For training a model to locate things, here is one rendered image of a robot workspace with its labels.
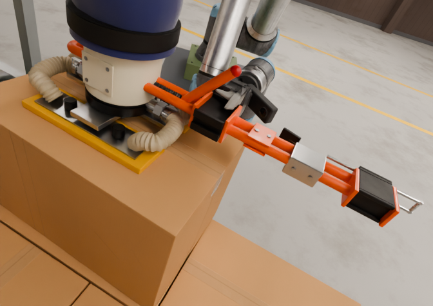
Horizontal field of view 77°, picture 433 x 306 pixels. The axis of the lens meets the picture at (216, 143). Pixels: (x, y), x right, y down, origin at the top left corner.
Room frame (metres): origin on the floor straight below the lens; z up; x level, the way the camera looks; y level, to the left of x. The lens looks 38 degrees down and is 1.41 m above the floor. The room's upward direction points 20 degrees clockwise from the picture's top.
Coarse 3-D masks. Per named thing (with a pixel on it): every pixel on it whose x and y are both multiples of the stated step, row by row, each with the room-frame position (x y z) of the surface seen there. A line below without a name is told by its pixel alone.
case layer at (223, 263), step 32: (0, 224) 0.37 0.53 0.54; (0, 256) 0.29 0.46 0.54; (32, 256) 0.32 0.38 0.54; (64, 256) 0.35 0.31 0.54; (192, 256) 0.48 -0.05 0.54; (224, 256) 0.52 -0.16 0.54; (256, 256) 0.56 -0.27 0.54; (0, 288) 0.22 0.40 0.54; (32, 288) 0.25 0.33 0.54; (64, 288) 0.27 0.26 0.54; (96, 288) 0.30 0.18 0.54; (192, 288) 0.39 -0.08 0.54; (224, 288) 0.42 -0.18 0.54; (256, 288) 0.45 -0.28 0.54; (288, 288) 0.49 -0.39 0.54; (320, 288) 0.53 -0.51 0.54
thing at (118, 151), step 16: (32, 96) 0.49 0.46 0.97; (64, 96) 0.53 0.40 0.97; (48, 112) 0.46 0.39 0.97; (64, 112) 0.47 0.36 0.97; (64, 128) 0.43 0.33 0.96; (80, 128) 0.44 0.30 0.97; (112, 128) 0.45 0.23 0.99; (128, 128) 0.50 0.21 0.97; (96, 144) 0.42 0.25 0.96; (112, 144) 0.43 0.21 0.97; (128, 160) 0.40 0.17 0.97; (144, 160) 0.42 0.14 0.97
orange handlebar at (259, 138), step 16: (80, 48) 0.57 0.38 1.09; (160, 80) 0.56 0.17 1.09; (160, 96) 0.51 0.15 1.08; (240, 128) 0.51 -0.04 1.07; (256, 128) 0.50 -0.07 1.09; (256, 144) 0.46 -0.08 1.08; (272, 144) 0.49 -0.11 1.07; (288, 144) 0.49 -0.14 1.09; (288, 160) 0.44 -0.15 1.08; (336, 176) 0.46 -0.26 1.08
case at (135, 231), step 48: (0, 96) 0.47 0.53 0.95; (0, 144) 0.40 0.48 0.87; (48, 144) 0.38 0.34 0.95; (192, 144) 0.54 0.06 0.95; (240, 144) 0.62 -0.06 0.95; (0, 192) 0.42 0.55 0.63; (48, 192) 0.36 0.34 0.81; (96, 192) 0.33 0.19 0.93; (144, 192) 0.35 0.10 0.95; (192, 192) 0.39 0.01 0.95; (96, 240) 0.33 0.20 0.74; (144, 240) 0.30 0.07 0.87; (192, 240) 0.44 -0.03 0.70; (144, 288) 0.29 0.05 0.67
